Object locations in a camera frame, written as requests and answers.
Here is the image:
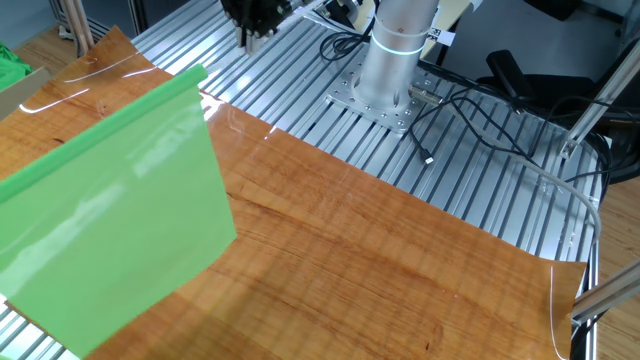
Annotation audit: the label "aluminium frame profile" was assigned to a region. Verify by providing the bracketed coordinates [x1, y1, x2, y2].
[569, 259, 640, 327]
[558, 39, 640, 160]

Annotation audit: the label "white printed label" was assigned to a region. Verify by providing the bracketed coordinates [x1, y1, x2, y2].
[428, 27, 458, 48]

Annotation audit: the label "black usb cable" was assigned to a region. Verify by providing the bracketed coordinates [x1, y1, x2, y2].
[407, 94, 539, 167]

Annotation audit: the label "green flag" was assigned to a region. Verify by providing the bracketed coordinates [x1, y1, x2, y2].
[0, 49, 250, 359]

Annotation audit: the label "green cloth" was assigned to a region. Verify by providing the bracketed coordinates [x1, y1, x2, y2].
[0, 42, 34, 92]

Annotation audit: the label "grey cable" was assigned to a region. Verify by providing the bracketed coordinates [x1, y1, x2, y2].
[464, 122, 603, 247]

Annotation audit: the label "wooden pole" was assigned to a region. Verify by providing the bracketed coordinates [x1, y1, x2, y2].
[62, 0, 84, 54]
[74, 0, 96, 56]

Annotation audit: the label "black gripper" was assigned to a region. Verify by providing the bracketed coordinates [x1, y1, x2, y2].
[219, 0, 294, 55]

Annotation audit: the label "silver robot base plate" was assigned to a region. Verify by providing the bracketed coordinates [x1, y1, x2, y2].
[325, 62, 444, 135]

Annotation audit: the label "wood grain table mat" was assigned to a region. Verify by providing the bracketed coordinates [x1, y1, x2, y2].
[0, 25, 587, 360]

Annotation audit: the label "black coiled cable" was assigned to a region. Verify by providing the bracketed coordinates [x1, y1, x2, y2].
[318, 19, 376, 64]

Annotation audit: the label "black cables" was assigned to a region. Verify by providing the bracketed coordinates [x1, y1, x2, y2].
[474, 48, 640, 185]

